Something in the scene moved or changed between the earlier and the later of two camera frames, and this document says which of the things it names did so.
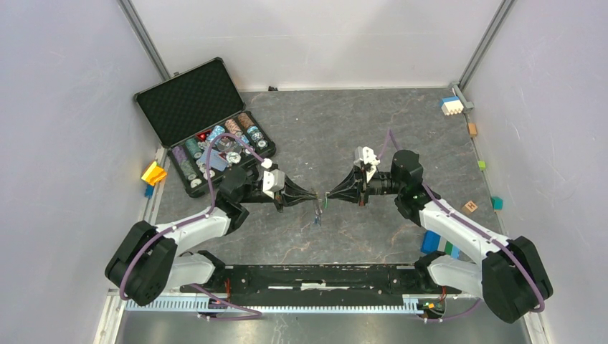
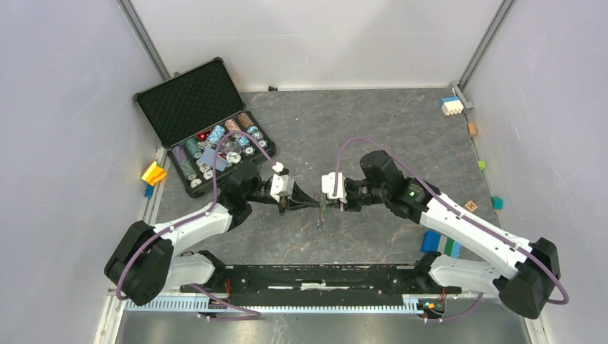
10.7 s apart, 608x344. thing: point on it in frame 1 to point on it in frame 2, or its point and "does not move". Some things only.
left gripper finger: (289, 198) to (304, 206)
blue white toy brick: (451, 105) does not move
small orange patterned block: (469, 207) does not move
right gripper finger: (351, 194) to (333, 203)
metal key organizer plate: (318, 205) does not move
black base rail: (321, 283) does not move
